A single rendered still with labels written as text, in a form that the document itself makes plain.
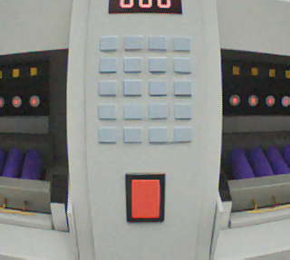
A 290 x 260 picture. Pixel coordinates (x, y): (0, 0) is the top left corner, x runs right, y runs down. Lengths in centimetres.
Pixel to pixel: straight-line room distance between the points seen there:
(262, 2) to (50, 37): 15
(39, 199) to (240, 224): 16
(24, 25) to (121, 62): 8
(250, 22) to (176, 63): 7
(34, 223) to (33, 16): 16
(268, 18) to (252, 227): 17
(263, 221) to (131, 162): 14
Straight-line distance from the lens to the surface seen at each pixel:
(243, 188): 44
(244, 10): 37
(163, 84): 34
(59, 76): 55
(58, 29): 36
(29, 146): 51
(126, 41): 34
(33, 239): 40
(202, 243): 37
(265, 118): 54
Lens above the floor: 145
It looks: 4 degrees down
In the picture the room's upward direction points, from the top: straight up
